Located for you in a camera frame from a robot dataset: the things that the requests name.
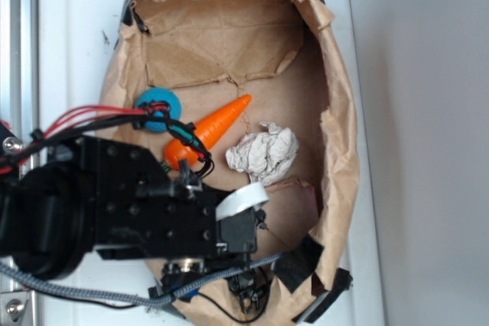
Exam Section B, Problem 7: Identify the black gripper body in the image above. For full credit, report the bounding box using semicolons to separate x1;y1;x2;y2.
95;173;270;315

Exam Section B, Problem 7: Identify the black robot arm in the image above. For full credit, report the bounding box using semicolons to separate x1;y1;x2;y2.
1;137;268;308

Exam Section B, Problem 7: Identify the orange plastic carrot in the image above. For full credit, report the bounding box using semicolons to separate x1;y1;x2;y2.
161;95;252;176

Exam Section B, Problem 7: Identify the blue plastic ball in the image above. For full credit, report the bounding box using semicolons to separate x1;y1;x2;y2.
134;87;182;134

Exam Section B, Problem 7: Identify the crumpled white paper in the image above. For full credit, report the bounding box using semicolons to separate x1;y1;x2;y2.
225;122;300;187

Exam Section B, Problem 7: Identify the brown paper bag tray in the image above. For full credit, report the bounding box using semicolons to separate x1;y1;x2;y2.
101;0;360;325

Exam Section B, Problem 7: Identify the white plastic tray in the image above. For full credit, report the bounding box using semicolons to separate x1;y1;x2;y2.
38;0;385;325

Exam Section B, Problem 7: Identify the red and black wire bundle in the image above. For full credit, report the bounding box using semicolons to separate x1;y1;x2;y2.
0;101;215;179

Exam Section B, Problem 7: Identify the grey braided cable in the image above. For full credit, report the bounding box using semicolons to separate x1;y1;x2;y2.
0;251;284;308

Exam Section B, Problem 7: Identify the aluminium rail frame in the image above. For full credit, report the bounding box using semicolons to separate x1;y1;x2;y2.
1;0;42;325

